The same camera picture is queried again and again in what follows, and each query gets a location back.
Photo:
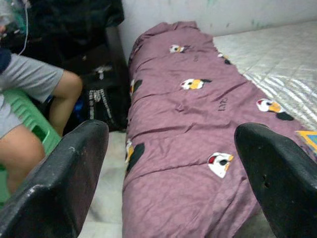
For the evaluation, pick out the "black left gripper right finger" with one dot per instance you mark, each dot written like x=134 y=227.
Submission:
x=284 y=193

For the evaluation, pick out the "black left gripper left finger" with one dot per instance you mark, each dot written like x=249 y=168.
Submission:
x=49 y=198

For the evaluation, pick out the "yellow blue children's board book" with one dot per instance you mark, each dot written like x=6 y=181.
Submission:
x=309 y=141

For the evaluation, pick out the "purple cartoon-print blanket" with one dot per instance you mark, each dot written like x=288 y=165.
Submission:
x=185 y=124

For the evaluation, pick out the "green plastic stool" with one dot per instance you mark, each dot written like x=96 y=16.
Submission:
x=27 y=111

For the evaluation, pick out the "black bag white lettering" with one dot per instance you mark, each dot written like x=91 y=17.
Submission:
x=106 y=111

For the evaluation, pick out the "person in grey shorts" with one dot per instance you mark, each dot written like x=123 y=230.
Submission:
x=29 y=74

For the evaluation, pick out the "white quilted patterned mattress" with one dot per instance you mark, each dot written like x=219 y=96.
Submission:
x=272 y=54

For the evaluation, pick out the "black garment pile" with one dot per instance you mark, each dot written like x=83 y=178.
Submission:
x=74 y=19

